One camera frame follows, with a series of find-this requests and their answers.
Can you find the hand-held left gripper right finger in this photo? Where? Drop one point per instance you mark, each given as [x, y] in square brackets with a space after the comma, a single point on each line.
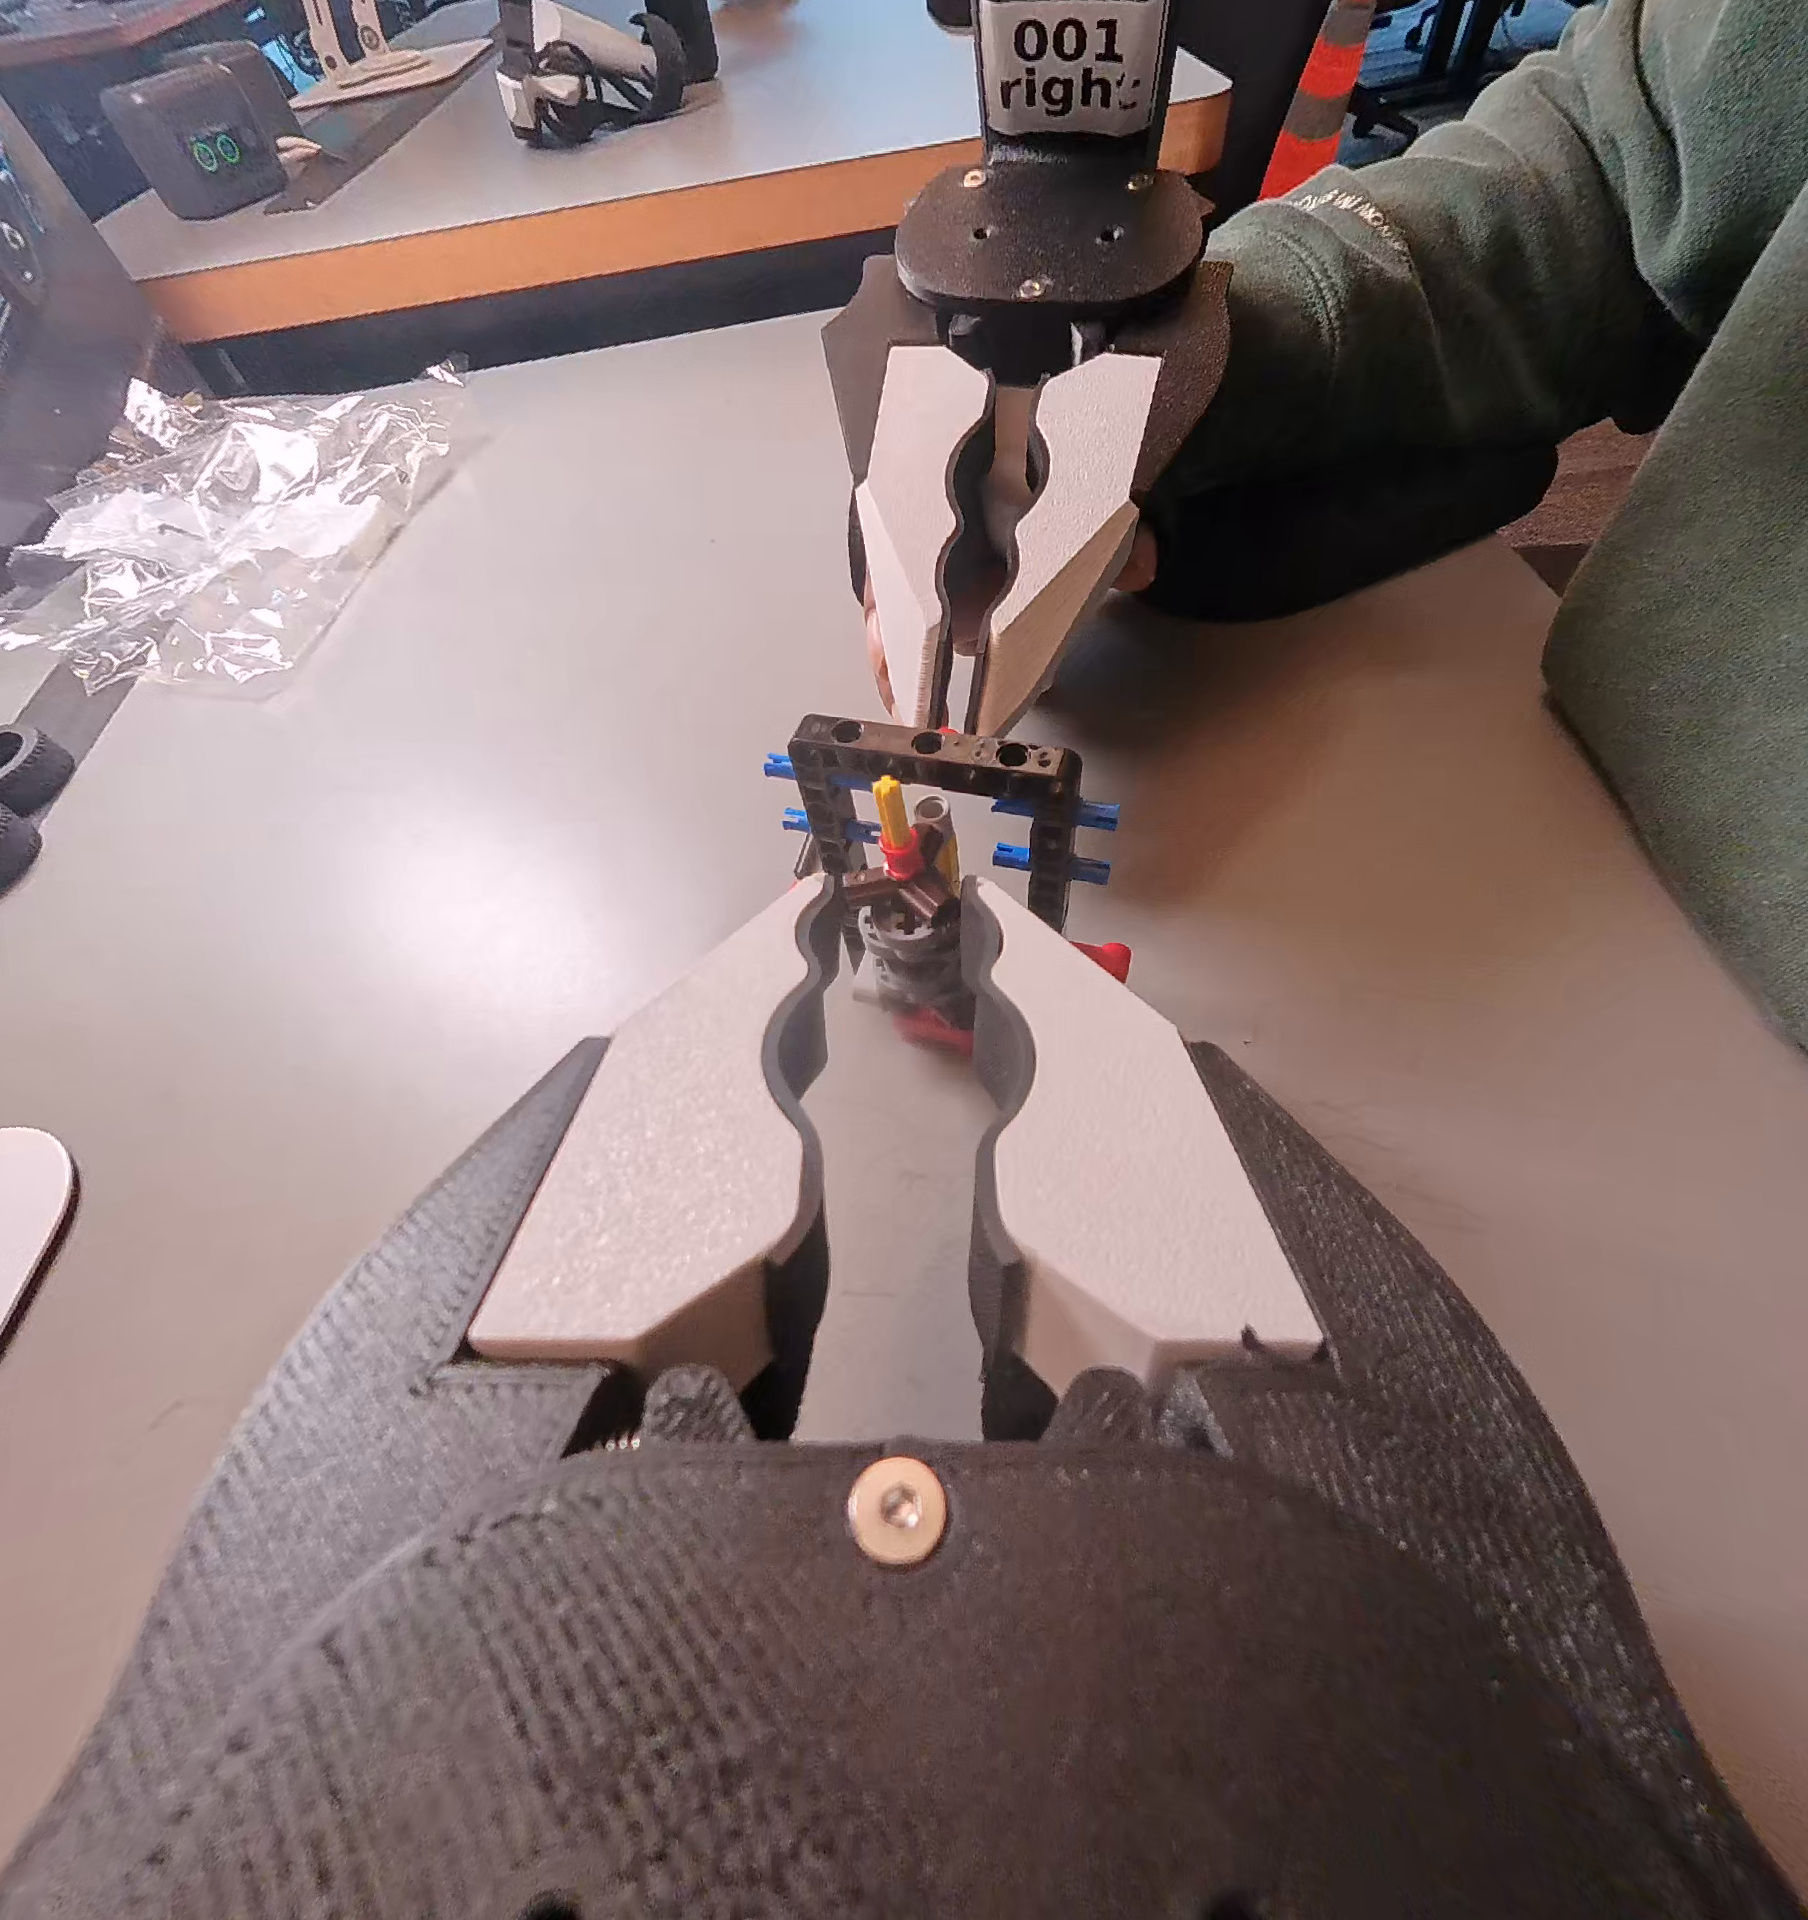
[1145, 1199]

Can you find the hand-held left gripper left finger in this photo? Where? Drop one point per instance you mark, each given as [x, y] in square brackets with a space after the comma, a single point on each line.
[635, 1199]

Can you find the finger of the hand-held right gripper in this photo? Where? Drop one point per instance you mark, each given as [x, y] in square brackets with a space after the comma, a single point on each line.
[1094, 465]
[906, 495]

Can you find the black lego frame assembly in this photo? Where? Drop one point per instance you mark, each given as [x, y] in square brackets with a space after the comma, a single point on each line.
[919, 759]

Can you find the yellow lego axle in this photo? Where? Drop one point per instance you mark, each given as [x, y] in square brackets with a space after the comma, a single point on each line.
[890, 810]

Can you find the person's right forearm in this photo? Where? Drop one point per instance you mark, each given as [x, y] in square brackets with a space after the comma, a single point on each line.
[1445, 255]

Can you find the person's right hand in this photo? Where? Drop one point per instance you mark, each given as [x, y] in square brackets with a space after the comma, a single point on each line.
[875, 661]

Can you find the orange traffic cone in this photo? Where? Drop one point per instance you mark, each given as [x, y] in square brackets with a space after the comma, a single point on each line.
[1312, 105]

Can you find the grey top wooden table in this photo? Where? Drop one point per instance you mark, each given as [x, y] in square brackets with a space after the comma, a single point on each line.
[693, 164]

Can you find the spare hand-held gripper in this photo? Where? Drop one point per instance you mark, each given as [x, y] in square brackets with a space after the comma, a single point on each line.
[588, 82]

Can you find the clear plastic bag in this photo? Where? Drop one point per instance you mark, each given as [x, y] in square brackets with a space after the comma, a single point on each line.
[247, 510]

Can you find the tall white book stand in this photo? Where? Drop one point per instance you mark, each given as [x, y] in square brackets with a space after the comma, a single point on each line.
[394, 61]

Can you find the dark device with green lights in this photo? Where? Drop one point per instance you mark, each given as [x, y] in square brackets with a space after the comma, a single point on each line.
[193, 134]

